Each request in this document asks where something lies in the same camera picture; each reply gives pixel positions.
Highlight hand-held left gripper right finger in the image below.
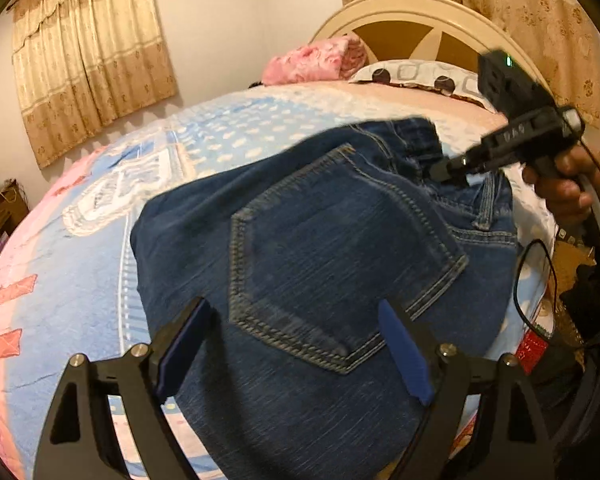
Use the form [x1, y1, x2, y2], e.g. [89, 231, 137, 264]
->
[377, 297, 556, 480]

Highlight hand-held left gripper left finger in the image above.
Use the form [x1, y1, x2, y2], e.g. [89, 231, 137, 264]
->
[32, 296, 214, 480]

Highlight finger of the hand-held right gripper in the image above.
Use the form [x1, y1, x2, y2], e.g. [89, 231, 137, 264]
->
[426, 152, 487, 186]

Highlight blue denim pants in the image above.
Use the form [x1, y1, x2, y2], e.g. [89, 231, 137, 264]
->
[130, 116, 520, 480]

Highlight person's right hand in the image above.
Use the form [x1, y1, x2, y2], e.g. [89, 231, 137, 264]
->
[522, 147, 600, 229]

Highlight pink bed sheet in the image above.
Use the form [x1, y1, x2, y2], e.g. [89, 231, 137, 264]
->
[345, 80, 512, 142]

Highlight beige floral curtain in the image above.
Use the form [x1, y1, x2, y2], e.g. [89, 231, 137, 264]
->
[334, 0, 600, 129]
[11, 0, 179, 170]

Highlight white patterned pillow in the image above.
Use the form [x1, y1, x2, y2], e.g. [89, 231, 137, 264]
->
[349, 59, 498, 111]

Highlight blue patterned bed blanket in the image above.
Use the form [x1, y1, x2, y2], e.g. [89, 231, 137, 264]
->
[0, 82, 556, 480]

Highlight cream wooden headboard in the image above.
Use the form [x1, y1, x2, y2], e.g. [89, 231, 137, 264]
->
[307, 0, 551, 97]

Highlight pink folded blanket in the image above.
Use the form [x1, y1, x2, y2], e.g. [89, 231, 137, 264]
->
[261, 32, 370, 86]

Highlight person's dark clothing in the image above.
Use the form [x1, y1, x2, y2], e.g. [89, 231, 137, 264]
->
[530, 200, 600, 480]

